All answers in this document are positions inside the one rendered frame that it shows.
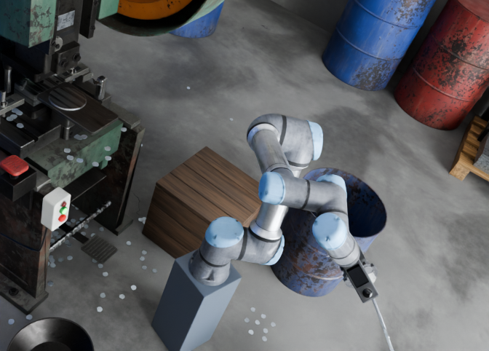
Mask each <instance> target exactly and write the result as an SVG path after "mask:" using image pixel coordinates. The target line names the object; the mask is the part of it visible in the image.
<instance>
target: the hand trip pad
mask: <svg viewBox="0 0 489 351"><path fill-rule="evenodd" d="M0 166H1V168H2V169H4V170H5V171H7V172H8V173H9V174H11V175H12V176H18V175H20V174H22V173H24V172H25V171H26V170H27V169H28V163H27V162H25V161H24V160H22V159H21V158H19V157H18V156H16V155H11V156H8V157H7V158H5V159H3V160H2V161H1V162H0Z"/></svg>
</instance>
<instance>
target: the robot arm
mask: <svg viewBox="0 0 489 351"><path fill-rule="evenodd" d="M247 142H248V145H249V147H250V148H251V149H252V150H253V151H254V152H255V155H256V157H257V160H258V164H259V166H260V169H261V172H262V177H261V180H260V183H259V187H258V196H259V198H260V200H261V201H262V204H261V207H260V210H259V212H258V216H257V218H256V219H254V220H252V221H251V222H250V225H249V227H244V226H242V225H241V223H240V222H239V221H236V219H235V218H232V217H227V216H224V217H220V218H217V219H215V220H214V221H212V222H211V224H210V225H209V227H208V228H207V230H206V232H205V236H204V239H203V241H202V244H201V246H200V248H198V249H197V250H196V251H195V252H194V253H193V254H192V256H191V258H190V260H189V263H188V268H189V271H190V273H191V275H192V276H193V278H194V279H195V280H197V281H198V282H200V283H202V284H204V285H210V286H215V285H220V284H222V283H224V282H225V281H226V280H227V278H228V276H229V274H230V271H231V265H230V263H231V259H234V260H239V261H247V262H252V263H256V264H261V265H264V264H266V265H272V264H275V263H276V262H277V261H278V260H279V258H280V256H281V255H282V251H283V247H284V243H285V239H284V236H283V235H282V230H281V229H280V227H281V224H282V221H283V218H284V216H285V213H286V210H287V207H291V208H297V209H301V210H308V211H312V212H316V213H317V218H316V220H315V222H314V224H313V227H312V232H313V235H314V237H315V239H316V241H317V242H318V244H319V245H320V246H321V247H322V248H323V249H324V250H325V252H326V257H329V256H330V257H331V259H332V260H333V261H334V262H335V263H336V264H337V265H338V266H339V267H340V268H341V271H342V272H343V277H344V278H343V281H344V282H345V284H346V285H347V286H348V287H350V288H354V289H355V291H356V292H357V294H358V296H359V297H360V299H361V301H362V303H364V304H365V303H367V302H369V301H371V300H373V299H375V298H376V297H378V296H379V294H378V291H377V289H376V288H375V286H374V284H373V283H374V282H375V279H376V278H377V275H378V270H377V268H376V266H375V264H373V263H372V264H370V262H369V261H367V260H366V258H365V256H364V253H363V251H362V249H361V248H360V246H359V244H358V243H357V241H356V240H355V239H354V238H353V237H352V235H351V233H350V232H349V220H348V213H347V202H346V198H347V193H346V186H345V182H344V180H343V179H342V178H341V177H340V176H338V175H322V176H320V177H319V178H318V179H317V180H316V181H311V180H308V179H303V178H299V176H300V174H301V171H302V169H304V168H306V167H308V166H309V163H310V161H311V160H317V159H318V158H319V156H320V154H321V151H322V143H323V135H322V129H321V127H320V126H319V125H318V124H317V123H314V122H310V121H309V120H303V119H297V118H294V117H288V116H285V115H281V114H274V113H270V114H264V115H261V116H259V117H258V118H256V119H255V120H253V121H252V123H251V124H250V126H249V127H248V129H247Z"/></svg>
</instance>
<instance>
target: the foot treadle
mask: <svg viewBox="0 0 489 351"><path fill-rule="evenodd" d="M58 228H60V229H62V230H63V231H64V232H68V231H69V230H70V229H72V227H70V226H69V225H67V224H66V223H63V224H61V225H60V226H59V227H58ZM72 237H73V238H75V239H76V240H78V241H79V242H81V243H82V244H83V245H82V246H81V250H82V251H84V252H85V253H86V254H88V255H89V256H91V257H92V258H93V259H94V260H96V261H98V262H99V263H100V264H104V263H105V262H106V261H107V260H109V259H110V258H111V257H112V256H113V255H114V254H115V252H117V248H116V247H115V246H114V245H112V244H110V243H109V242H108V241H107V240H105V239H103V238H102V237H101V236H100V235H98V234H94V235H93V236H92V237H91V238H89V239H88V238H87V237H85V236H84V235H82V234H81V233H79V232H76V233H75V234H73V235H72Z"/></svg>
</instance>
